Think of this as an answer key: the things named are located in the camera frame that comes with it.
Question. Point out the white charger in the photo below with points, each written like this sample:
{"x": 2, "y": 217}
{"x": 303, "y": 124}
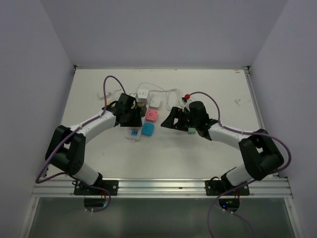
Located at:
{"x": 155, "y": 102}

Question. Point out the dark green dragon charger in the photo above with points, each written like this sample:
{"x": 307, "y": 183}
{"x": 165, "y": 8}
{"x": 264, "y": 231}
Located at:
{"x": 142, "y": 106}

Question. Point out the white cube socket adapter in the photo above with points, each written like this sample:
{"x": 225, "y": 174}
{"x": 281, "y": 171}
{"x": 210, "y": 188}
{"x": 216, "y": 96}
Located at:
{"x": 144, "y": 96}

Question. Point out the silver honor charger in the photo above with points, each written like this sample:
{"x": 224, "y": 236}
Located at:
{"x": 100, "y": 95}

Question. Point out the white power strip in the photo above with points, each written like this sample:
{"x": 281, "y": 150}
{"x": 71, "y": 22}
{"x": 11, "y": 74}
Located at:
{"x": 133, "y": 134}

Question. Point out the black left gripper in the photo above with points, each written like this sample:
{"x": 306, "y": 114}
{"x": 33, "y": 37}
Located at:
{"x": 136, "y": 121}

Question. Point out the blue charger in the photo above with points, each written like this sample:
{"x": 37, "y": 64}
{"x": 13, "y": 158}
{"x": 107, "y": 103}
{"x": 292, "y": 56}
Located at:
{"x": 148, "y": 129}

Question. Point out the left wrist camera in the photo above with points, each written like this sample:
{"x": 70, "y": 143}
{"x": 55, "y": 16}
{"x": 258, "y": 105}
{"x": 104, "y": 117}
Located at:
{"x": 135, "y": 95}

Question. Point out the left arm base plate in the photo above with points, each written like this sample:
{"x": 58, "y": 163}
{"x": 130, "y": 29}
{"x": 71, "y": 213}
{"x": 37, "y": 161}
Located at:
{"x": 110, "y": 185}

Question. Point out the mint green charger plug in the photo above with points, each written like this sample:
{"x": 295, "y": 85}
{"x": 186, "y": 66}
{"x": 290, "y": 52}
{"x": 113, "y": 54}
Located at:
{"x": 191, "y": 131}

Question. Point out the aluminium frame rail right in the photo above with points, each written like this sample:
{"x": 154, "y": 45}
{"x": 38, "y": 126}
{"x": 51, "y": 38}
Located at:
{"x": 261, "y": 119}

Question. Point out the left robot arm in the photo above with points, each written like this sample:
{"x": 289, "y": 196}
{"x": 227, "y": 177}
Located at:
{"x": 66, "y": 150}

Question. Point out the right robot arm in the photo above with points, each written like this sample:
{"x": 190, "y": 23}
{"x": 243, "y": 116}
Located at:
{"x": 260, "y": 155}

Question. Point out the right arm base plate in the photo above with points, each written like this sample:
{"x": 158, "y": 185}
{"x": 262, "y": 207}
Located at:
{"x": 215, "y": 187}

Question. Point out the aluminium front rail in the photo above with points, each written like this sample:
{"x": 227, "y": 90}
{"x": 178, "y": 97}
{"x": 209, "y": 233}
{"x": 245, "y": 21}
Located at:
{"x": 164, "y": 188}

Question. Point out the pink charger plug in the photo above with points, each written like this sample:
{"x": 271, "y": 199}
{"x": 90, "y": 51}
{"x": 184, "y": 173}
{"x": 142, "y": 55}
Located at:
{"x": 152, "y": 115}

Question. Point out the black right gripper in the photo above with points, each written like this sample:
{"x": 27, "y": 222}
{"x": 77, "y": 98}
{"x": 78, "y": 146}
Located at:
{"x": 177, "y": 113}

